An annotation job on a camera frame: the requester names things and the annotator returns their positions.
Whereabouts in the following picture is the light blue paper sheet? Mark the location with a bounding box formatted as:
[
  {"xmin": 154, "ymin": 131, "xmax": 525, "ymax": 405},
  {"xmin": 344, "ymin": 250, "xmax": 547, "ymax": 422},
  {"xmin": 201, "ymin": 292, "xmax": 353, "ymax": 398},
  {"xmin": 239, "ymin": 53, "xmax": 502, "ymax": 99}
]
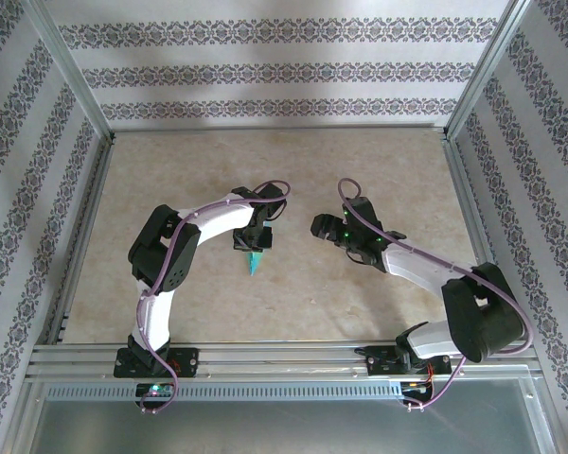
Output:
[{"xmin": 245, "ymin": 249, "xmax": 269, "ymax": 277}]

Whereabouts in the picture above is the grey metal sheet panel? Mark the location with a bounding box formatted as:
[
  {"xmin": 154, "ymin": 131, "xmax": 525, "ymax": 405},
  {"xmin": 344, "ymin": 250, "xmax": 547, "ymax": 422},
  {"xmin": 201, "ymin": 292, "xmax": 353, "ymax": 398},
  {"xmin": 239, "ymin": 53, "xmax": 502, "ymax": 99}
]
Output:
[{"xmin": 9, "ymin": 377, "xmax": 558, "ymax": 454}]

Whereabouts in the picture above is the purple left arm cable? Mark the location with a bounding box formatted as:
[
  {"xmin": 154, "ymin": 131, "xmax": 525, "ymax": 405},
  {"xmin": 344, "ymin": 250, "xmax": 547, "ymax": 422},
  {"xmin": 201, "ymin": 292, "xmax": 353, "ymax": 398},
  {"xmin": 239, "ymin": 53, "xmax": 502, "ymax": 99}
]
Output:
[{"xmin": 136, "ymin": 179, "xmax": 293, "ymax": 416}]

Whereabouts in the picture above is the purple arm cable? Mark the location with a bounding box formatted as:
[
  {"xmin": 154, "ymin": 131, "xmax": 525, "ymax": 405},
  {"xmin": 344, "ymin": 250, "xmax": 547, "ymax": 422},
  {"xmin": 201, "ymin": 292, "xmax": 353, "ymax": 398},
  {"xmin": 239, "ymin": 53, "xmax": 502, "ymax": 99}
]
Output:
[
  {"xmin": 136, "ymin": 179, "xmax": 293, "ymax": 416},
  {"xmin": 336, "ymin": 177, "xmax": 536, "ymax": 411}
]

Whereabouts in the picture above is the aluminium table end rail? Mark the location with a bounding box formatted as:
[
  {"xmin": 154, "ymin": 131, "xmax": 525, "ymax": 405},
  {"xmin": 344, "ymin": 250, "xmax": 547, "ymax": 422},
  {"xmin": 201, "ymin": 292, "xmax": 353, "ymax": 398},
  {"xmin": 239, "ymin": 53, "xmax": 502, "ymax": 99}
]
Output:
[{"xmin": 109, "ymin": 123, "xmax": 450, "ymax": 136}]

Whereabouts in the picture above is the aluminium table side rail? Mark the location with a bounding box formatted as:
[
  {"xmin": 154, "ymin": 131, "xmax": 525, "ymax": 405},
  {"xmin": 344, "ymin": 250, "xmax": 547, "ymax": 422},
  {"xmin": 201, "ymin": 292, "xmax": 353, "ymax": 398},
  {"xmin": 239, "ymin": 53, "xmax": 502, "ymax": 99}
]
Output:
[
  {"xmin": 440, "ymin": 131, "xmax": 522, "ymax": 342},
  {"xmin": 46, "ymin": 131, "xmax": 117, "ymax": 345}
]

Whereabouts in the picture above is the aluminium mounting rail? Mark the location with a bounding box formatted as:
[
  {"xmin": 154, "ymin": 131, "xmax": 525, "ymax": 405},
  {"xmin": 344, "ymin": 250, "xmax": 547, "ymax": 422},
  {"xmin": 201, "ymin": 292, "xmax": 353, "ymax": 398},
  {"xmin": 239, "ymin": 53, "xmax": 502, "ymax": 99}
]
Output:
[{"xmin": 26, "ymin": 340, "xmax": 544, "ymax": 380}]

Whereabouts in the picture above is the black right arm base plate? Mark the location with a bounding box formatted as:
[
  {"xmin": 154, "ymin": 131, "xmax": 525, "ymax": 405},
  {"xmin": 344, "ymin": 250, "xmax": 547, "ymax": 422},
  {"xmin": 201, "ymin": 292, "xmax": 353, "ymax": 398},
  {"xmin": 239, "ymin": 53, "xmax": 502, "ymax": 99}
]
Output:
[{"xmin": 364, "ymin": 344, "xmax": 452, "ymax": 378}]

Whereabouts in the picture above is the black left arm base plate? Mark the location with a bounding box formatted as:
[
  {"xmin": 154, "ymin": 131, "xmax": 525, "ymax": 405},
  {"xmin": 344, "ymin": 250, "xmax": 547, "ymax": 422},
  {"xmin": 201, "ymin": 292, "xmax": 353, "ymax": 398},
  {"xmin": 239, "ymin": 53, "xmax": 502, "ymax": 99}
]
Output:
[{"xmin": 113, "ymin": 347, "xmax": 201, "ymax": 379}]

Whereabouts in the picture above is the slotted grey cable duct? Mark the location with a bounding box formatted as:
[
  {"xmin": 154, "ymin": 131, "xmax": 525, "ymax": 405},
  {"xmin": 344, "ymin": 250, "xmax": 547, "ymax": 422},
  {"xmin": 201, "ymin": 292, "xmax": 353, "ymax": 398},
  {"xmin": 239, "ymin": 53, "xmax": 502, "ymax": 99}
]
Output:
[{"xmin": 44, "ymin": 381, "xmax": 403, "ymax": 401}]

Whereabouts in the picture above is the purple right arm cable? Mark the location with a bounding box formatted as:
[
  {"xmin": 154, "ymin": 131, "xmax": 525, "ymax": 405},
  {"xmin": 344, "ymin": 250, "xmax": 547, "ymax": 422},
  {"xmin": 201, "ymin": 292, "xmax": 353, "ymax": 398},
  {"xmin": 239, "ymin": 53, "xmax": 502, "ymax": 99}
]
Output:
[{"xmin": 336, "ymin": 177, "xmax": 536, "ymax": 411}]

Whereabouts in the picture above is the aluminium frame post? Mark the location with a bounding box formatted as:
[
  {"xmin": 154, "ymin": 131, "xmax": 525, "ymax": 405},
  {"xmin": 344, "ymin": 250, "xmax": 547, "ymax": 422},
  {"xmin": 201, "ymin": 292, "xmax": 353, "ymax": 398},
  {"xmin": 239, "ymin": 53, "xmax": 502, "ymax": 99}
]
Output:
[
  {"xmin": 18, "ymin": 0, "xmax": 115, "ymax": 141},
  {"xmin": 445, "ymin": 0, "xmax": 536, "ymax": 141}
]

